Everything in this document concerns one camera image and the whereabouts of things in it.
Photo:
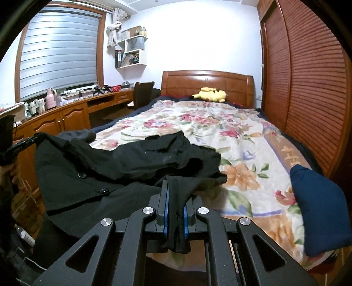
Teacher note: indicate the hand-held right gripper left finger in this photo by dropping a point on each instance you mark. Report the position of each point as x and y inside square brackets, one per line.
[164, 209]

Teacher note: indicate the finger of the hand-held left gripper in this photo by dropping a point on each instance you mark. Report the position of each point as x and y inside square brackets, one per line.
[24, 144]

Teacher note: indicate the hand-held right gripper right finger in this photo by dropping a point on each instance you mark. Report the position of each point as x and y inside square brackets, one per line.
[186, 220]

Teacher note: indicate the black coat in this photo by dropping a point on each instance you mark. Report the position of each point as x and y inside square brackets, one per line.
[110, 176]

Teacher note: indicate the person's left hand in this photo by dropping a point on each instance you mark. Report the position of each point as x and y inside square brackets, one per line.
[13, 174]

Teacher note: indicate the white jug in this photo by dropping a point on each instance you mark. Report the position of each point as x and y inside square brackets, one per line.
[34, 107]

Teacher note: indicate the pink thermos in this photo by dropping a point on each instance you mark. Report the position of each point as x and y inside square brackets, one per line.
[51, 99]

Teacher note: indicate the wooden desk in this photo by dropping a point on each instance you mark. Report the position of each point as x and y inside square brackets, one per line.
[68, 115]

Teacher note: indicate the dark grey cloth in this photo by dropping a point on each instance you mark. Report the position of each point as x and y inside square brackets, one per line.
[79, 135]

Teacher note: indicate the floral blanket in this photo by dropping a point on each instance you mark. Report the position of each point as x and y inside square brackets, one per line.
[220, 137]

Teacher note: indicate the white plastic bottle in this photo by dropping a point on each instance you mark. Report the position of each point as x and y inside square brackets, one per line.
[26, 236]

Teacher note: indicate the grey window blind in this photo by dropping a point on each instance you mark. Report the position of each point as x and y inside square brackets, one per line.
[57, 55]

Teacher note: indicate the red basket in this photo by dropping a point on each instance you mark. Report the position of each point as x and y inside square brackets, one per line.
[116, 88]

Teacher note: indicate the dark office chair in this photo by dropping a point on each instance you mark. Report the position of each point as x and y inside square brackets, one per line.
[143, 95]

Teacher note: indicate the silver pot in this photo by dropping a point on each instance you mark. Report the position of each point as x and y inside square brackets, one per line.
[126, 84]

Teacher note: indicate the yellow plush toy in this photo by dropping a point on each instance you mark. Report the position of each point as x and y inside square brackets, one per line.
[210, 95]

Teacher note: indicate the black binders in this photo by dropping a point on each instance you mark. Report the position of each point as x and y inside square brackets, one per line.
[118, 58]

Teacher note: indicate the navy blue garment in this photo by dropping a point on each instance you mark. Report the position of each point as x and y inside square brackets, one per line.
[319, 214]

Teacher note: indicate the wooden headboard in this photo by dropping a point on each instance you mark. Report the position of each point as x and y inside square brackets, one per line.
[206, 82]

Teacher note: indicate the stack of magazines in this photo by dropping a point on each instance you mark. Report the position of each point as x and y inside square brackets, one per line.
[130, 59]

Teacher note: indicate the beige tied curtain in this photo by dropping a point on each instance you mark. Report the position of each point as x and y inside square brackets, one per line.
[114, 30]

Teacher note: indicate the grey paper bag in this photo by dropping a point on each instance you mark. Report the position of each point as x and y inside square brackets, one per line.
[135, 44]

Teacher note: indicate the cardboard box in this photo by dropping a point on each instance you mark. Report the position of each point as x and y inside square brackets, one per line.
[129, 33]

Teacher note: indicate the wooden louvred wardrobe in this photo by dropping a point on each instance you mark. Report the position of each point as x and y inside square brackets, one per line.
[308, 82]

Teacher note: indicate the white wall shelf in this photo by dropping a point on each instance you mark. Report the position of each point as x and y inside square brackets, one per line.
[141, 56]

